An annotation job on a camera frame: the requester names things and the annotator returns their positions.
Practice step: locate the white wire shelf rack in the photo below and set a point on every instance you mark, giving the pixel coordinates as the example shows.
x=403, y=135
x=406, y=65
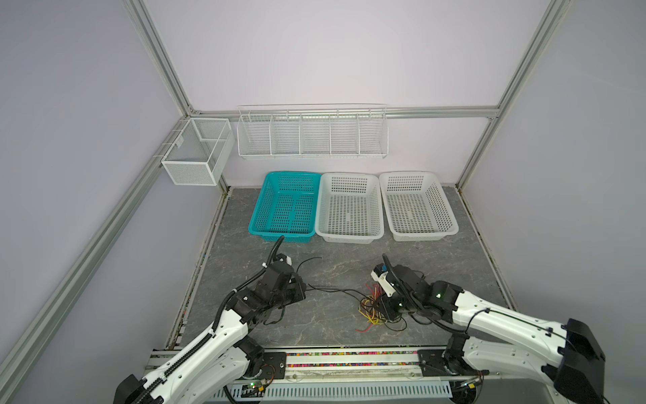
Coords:
x=313, y=131

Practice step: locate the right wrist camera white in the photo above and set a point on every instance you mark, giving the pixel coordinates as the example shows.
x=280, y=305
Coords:
x=382, y=278

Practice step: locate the white slotted cable duct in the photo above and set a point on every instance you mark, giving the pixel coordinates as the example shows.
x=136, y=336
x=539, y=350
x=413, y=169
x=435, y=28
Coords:
x=369, y=392

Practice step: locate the white plastic basket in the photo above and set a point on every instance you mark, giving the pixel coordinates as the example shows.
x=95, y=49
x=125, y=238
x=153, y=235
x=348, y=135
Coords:
x=416, y=207
x=349, y=208

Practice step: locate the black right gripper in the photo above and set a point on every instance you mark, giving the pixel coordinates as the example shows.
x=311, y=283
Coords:
x=389, y=312

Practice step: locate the white plastic basket middle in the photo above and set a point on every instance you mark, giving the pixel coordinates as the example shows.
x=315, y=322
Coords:
x=349, y=208

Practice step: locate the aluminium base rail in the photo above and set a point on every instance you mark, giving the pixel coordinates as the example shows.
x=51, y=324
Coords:
x=363, y=361

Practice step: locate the teal plastic basket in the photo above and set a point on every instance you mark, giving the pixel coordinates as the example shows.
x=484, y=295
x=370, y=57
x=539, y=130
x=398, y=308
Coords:
x=286, y=206

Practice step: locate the white mesh wall box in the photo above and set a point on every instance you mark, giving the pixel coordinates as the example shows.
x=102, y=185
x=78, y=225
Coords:
x=199, y=152

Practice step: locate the white plastic basket right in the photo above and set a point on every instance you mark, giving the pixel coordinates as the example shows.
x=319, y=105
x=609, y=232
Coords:
x=416, y=207

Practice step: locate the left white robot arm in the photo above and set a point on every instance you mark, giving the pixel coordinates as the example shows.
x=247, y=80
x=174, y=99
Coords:
x=223, y=352

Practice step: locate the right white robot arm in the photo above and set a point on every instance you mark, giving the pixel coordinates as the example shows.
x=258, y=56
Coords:
x=491, y=339

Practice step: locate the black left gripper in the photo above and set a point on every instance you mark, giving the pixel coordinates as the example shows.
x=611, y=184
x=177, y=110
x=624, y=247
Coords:
x=299, y=287

